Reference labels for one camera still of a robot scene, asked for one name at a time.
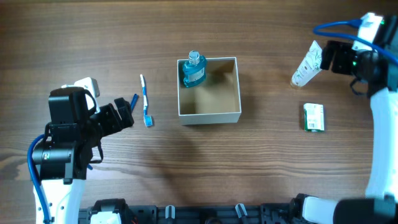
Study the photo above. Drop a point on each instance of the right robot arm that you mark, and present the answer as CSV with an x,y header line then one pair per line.
x,y
376,66

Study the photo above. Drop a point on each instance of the green white soap bar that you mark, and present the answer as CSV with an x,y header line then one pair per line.
x,y
313,117

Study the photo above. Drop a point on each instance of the blue mouthwash bottle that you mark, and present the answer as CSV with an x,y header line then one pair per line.
x,y
194,69

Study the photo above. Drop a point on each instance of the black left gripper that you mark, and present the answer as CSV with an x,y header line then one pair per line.
x,y
113,115

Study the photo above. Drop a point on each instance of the white lotion tube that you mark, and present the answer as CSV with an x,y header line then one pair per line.
x,y
309,67

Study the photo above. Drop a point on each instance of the blue disposable razor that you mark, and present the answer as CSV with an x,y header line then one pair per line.
x,y
133,102

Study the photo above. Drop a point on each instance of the blue white toothbrush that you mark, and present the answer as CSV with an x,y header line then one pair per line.
x,y
148,121

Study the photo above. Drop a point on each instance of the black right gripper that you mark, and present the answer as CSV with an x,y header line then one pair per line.
x,y
331,55

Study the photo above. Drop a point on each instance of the white cardboard box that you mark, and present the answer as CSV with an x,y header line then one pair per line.
x,y
214,101

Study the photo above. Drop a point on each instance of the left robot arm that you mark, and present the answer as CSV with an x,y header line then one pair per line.
x,y
59,159

